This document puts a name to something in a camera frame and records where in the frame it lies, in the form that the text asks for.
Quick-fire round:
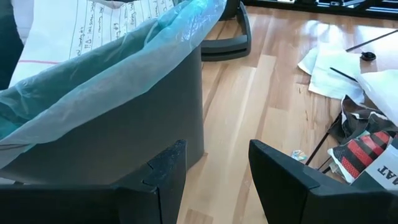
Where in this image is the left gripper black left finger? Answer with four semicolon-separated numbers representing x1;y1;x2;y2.
0;139;188;224

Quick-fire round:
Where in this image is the red black mat packaging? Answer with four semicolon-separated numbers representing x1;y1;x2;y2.
326;130;398;191

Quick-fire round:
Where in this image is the small black ring cap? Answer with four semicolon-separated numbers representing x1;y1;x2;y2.
359;51;377;62

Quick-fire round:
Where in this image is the thin black zip tie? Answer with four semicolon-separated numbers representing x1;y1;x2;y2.
316;154;335;174
305;113;342;166

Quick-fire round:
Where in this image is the white handwritten lined paper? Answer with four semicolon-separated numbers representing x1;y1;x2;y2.
8;0;177;88

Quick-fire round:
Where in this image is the grey plastic trash bin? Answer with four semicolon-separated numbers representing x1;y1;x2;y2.
0;46;205;187

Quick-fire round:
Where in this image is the blue bin liner bag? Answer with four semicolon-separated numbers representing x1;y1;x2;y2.
0;0;227;170

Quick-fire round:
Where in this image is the small pale wrapper scrap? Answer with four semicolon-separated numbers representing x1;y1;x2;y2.
290;149;309;162

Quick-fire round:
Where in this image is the white printed paper sheet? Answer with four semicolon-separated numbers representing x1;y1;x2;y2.
308;42;366;105
297;45;320;77

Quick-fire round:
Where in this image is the grey tape dispenser stand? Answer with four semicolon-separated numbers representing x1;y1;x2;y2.
200;0;252;62

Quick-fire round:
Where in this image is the torn dark packaging piece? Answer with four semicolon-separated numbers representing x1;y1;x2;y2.
328;95;398;144

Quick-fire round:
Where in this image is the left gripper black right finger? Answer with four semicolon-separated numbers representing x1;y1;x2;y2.
248;139;398;224

